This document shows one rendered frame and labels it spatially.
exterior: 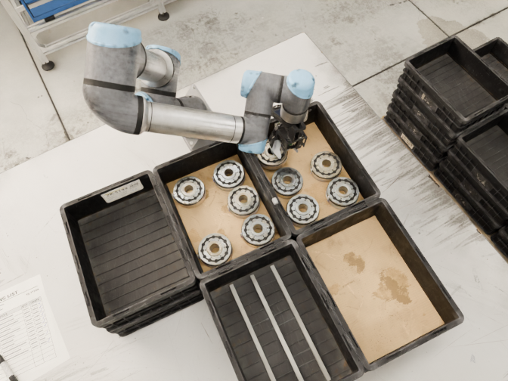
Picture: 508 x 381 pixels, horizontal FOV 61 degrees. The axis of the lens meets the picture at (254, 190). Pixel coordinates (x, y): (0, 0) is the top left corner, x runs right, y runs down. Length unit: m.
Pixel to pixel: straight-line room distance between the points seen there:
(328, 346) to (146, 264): 0.59
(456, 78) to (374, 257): 1.17
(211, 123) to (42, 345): 0.90
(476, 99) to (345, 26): 1.19
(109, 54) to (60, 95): 1.98
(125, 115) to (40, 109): 1.96
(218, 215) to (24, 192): 0.77
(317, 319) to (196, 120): 0.65
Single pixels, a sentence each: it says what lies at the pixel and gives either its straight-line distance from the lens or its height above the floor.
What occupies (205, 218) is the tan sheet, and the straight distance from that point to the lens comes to 1.39.
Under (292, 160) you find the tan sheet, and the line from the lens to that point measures 1.47.
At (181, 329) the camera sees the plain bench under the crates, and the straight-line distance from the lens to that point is 1.45.
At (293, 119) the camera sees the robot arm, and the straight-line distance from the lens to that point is 1.24.
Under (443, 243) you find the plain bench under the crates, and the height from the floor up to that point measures 0.70.
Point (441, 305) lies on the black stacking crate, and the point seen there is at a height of 0.88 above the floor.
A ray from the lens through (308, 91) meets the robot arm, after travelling 1.16.
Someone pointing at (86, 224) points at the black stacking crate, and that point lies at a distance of 1.50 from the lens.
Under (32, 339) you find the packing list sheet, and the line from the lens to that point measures 1.60.
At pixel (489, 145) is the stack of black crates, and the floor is 0.38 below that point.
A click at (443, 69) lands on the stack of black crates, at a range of 2.31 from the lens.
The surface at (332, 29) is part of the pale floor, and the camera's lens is 3.09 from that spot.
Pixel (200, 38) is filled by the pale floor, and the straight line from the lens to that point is 3.05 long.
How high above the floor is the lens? 2.10
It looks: 64 degrees down
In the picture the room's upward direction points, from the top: 5 degrees counter-clockwise
